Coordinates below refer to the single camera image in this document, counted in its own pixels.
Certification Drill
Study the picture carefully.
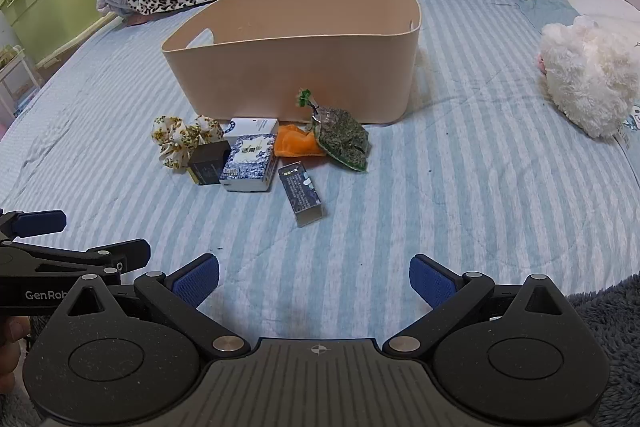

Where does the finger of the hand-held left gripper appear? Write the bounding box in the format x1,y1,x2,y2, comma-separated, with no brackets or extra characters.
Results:
0,238,152,279
0,209,68,242

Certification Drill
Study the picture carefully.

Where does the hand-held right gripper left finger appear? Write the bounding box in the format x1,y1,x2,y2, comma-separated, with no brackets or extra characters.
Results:
60,253,252,360

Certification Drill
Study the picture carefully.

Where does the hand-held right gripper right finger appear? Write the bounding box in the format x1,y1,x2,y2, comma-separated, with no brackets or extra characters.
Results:
382,254,583,358

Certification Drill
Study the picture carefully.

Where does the person's left hand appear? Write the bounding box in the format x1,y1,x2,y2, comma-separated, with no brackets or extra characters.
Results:
0,314,32,408

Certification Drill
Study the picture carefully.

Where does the blue striped bedsheet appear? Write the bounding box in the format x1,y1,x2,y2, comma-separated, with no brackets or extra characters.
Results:
0,0,640,324

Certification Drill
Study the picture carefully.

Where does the small black box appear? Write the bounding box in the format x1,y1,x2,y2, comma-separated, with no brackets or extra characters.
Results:
187,141,232,186

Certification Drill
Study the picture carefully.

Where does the floral yellow scrunchie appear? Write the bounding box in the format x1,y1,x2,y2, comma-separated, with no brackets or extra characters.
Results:
151,114,225,170

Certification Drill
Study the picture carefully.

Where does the blue and white patterned box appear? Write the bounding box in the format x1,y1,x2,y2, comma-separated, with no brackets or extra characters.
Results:
219,133,279,194

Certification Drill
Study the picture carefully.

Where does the dark blue slim box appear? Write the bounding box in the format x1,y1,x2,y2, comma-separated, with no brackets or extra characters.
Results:
278,161,325,228

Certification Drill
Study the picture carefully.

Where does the small white box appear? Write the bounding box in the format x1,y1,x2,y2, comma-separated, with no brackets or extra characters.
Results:
220,118,280,146

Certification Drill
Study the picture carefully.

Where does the green tea packet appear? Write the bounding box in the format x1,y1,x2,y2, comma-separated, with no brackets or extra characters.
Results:
311,106,371,173

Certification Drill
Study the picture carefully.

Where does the orange plush carrot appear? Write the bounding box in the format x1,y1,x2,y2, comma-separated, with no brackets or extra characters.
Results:
273,124,327,158

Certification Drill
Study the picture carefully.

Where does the grey fluffy rug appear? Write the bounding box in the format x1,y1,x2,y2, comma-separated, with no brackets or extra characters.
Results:
567,274,640,427

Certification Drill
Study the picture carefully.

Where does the small green artificial sprig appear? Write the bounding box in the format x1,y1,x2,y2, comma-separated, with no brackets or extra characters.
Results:
296,88,321,115

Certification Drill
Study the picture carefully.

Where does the beige storage bin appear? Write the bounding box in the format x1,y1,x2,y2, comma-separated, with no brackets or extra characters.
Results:
161,0,423,126

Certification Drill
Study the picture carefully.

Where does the white plush toy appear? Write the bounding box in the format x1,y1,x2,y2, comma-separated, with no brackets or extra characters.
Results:
537,16,640,139

